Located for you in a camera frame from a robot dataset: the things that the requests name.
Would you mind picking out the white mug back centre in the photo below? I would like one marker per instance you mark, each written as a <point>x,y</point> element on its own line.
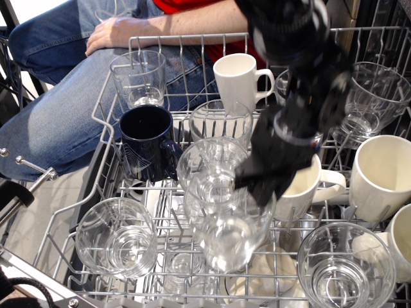
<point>237,79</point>

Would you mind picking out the white dish on lower rack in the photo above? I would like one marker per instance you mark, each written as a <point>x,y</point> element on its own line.
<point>270,279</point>

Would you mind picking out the clear glass cup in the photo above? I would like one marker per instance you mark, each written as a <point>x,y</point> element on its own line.
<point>205,153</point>
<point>281,86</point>
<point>226,223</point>
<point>377,96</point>
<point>345,265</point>
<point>118,238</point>

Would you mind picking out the small glass on lower rack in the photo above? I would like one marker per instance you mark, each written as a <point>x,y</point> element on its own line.
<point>182,269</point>

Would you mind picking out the blue jeans legs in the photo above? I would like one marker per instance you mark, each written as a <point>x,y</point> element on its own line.
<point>56,129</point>

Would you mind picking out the white controller with cable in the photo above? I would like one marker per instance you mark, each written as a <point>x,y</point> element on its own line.
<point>114,8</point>

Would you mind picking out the person's bare forearm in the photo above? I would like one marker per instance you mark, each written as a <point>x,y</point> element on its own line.
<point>189,27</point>

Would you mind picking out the dark blue ceramic mug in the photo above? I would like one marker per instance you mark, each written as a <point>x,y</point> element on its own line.
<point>147,135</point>

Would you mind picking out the white mug far right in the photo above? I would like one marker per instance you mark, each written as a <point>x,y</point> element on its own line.
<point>396,237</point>

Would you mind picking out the clear glass behind middle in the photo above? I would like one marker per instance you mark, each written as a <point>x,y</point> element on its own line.
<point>214,119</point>

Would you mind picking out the metal clamp with black handle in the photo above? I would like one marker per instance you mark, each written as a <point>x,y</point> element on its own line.
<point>15,195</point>

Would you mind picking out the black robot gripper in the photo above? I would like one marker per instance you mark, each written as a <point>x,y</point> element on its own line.
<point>314,104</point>

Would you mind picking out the tall clear glass back left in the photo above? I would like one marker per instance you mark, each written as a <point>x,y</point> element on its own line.
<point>139,77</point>

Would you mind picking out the grey wire dishwasher rack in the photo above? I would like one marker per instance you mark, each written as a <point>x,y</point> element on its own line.
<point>106,178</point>

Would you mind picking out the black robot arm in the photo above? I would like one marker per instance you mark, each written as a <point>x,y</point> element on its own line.
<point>295,34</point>

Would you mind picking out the person's resting hand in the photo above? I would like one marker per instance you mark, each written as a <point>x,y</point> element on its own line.
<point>116,32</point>

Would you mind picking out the large white mug right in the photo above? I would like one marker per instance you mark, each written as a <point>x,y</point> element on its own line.
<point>380,178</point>

